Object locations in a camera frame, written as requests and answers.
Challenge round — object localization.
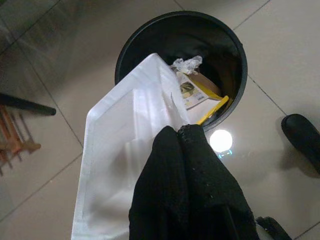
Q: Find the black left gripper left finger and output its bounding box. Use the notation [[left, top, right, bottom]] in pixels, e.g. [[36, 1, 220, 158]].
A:
[[128, 124, 191, 240]]

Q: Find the crumpled white plastic bag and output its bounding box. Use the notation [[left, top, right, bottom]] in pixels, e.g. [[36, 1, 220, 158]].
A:
[[170, 55, 203, 76]]

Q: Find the yellow white cardboard box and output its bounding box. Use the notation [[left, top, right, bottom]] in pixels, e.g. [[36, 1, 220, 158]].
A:
[[176, 71, 230, 126]]

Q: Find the brown wooden slat rack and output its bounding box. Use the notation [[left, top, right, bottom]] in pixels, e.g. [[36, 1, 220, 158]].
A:
[[0, 104, 42, 177]]

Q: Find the robot left leg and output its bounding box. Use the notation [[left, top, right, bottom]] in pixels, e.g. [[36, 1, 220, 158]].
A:
[[281, 113, 320, 176]]

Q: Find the white foam tray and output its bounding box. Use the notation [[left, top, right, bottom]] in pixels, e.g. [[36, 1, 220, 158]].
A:
[[70, 52, 193, 240]]

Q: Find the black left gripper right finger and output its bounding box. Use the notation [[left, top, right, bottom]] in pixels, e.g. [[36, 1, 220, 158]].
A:
[[176, 123, 260, 240]]

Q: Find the black round rubbish bin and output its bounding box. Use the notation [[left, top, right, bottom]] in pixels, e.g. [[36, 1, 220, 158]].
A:
[[114, 10, 249, 132]]

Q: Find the black table leg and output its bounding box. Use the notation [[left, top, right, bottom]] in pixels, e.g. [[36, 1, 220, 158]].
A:
[[0, 92, 57, 117]]

